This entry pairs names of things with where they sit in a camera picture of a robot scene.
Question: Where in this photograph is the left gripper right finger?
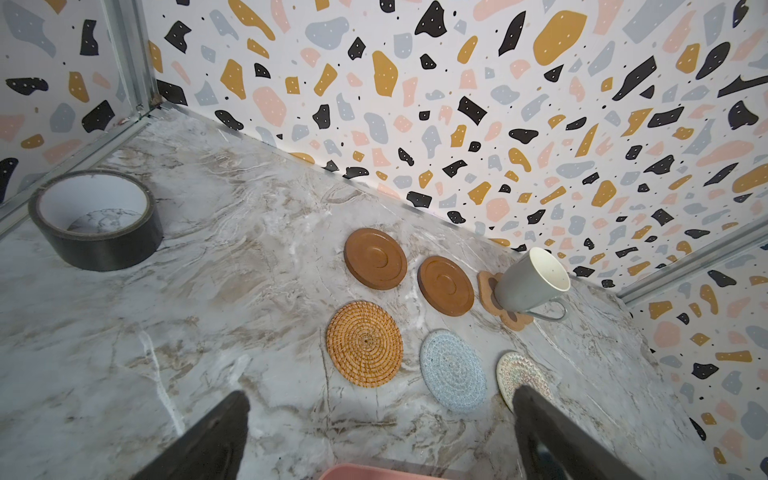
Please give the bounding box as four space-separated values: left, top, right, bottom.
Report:
513 385 639 479

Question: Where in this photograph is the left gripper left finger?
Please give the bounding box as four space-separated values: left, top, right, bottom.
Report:
132 390 250 479

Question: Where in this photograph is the beige patterned round coaster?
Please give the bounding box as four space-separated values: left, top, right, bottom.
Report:
495 351 553 412

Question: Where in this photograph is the paw print wooden coaster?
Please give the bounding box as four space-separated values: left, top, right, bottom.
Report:
477 271 534 332

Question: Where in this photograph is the white mug grey handle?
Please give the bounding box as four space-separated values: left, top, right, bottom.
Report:
493 247 571 322

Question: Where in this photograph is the woven rattan coaster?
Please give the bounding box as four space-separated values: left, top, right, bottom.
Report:
326 300 404 388

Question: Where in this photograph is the brown wooden coaster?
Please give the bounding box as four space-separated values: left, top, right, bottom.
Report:
344 228 407 290
417 256 474 317

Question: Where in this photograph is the light blue round coaster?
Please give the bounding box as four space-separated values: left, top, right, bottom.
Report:
419 329 487 413

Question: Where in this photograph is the pink silicone tray mat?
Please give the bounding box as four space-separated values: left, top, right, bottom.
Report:
320 463 440 480

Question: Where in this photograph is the black tape roll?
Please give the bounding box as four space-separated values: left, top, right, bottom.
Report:
28 169 163 272

